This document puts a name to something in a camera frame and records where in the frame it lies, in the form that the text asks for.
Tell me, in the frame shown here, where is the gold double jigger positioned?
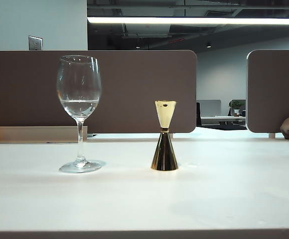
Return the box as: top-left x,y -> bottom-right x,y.
150,100 -> 179,172

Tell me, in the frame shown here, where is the clear wine glass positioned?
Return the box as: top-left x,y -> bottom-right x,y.
56,55 -> 102,174

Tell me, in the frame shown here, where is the wide brown desk partition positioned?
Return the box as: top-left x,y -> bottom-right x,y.
0,50 -> 197,134

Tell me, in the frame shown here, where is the grey office partition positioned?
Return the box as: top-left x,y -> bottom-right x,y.
197,100 -> 221,117

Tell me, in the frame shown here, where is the white office desk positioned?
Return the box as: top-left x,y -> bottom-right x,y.
200,116 -> 247,126

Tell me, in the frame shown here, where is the green potted plant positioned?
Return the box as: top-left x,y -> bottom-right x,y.
228,100 -> 245,117

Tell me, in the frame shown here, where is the metal wall switch plate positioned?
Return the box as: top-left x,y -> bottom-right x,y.
28,35 -> 43,51

